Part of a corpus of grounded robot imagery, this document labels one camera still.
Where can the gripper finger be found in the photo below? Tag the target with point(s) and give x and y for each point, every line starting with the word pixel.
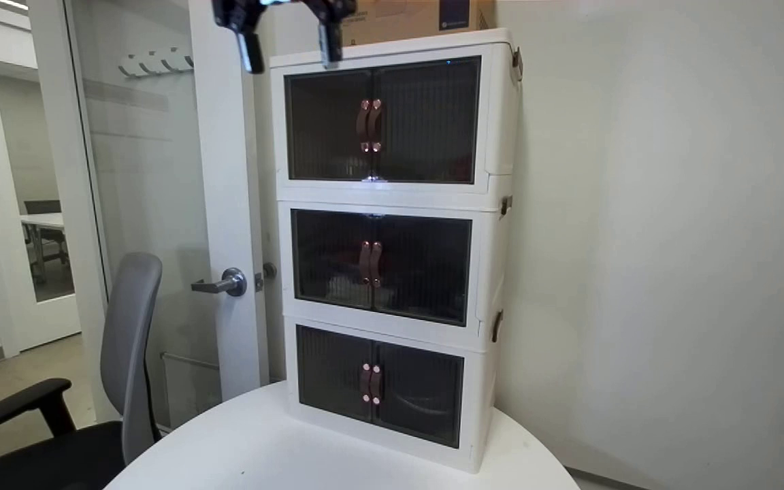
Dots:
pixel 250 53
pixel 330 45

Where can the dark ribbed cabinet door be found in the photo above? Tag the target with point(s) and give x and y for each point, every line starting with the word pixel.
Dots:
pixel 422 398
pixel 327 258
pixel 324 126
pixel 429 122
pixel 331 371
pixel 426 272

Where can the white three-tier cabinet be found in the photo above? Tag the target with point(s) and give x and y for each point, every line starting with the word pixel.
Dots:
pixel 497 102

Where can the cardboard box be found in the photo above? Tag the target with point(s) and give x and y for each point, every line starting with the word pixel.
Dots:
pixel 405 19

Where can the white coat hook rack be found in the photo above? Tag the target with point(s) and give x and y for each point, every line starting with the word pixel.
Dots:
pixel 157 62

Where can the white frosted glass door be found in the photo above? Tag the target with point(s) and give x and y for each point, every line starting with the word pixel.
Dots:
pixel 225 170

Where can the white table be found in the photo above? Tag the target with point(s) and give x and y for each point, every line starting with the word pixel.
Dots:
pixel 45 221

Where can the grey and black office chair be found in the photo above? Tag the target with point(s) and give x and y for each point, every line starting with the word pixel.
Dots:
pixel 130 340

